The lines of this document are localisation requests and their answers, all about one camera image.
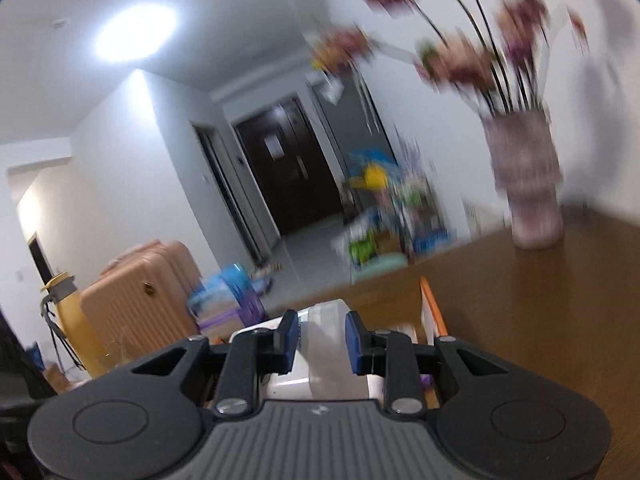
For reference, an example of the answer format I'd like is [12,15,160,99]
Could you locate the pink hard-shell suitcase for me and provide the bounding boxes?
[80,240,211,376]

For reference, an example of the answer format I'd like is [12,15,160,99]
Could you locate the clear drinking glass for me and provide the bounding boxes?
[102,336,142,376]

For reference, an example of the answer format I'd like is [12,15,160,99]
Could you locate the yellow thermos bottle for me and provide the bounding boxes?
[41,271,108,378]

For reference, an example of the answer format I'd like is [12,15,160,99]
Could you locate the dark brown door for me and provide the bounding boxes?
[234,94,346,236]

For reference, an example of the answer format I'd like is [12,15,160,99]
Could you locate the white paper sheets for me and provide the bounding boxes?
[320,77,346,106]

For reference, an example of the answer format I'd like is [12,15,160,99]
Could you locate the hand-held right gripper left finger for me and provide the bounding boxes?
[131,310,300,417]

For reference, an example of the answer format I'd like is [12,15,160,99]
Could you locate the orange-edged cardboard box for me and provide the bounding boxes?
[385,276,449,347]

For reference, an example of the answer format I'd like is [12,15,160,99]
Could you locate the dried pink roses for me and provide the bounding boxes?
[310,0,588,116]

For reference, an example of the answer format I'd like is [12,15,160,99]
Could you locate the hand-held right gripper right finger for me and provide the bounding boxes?
[345,311,511,415]

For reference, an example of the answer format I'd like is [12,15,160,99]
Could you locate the white plastic bottle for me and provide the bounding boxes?
[298,299,373,401]

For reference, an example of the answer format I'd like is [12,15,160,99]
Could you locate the pink ribbed ceramic vase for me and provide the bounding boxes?
[482,110,563,250]

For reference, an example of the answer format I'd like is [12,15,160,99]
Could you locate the ceiling light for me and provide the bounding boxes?
[95,4,178,63]

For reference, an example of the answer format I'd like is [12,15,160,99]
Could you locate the dark side doorway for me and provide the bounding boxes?
[192,122,281,266]

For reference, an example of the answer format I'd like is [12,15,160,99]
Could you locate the purple and white tissue box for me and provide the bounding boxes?
[197,297,266,337]

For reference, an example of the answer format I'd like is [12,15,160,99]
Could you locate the white wall heater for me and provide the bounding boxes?
[462,200,511,238]

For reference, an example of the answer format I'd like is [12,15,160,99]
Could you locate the pile of colourful toys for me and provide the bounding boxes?
[332,145,456,281]

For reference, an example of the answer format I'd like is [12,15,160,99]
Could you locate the white plastic item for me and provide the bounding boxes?
[230,316,388,403]

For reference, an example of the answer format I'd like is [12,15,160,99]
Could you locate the grey tall cabinet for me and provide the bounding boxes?
[307,72,401,211]

